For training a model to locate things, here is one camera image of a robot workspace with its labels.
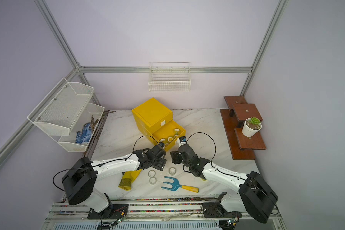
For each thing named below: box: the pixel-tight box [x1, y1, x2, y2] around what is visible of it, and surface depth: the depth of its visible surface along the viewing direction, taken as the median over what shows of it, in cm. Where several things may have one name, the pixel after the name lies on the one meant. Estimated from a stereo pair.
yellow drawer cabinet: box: [131, 97, 173, 138], surface depth 92 cm
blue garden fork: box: [161, 176, 200, 194], surface depth 83 cm
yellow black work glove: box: [117, 168, 143, 191], surface depth 83 cm
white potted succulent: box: [241, 116, 263, 138], surface depth 82 cm
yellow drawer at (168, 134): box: [151, 119, 187, 152], surface depth 97 cm
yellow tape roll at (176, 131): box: [173, 127, 181, 138], surface depth 97 cm
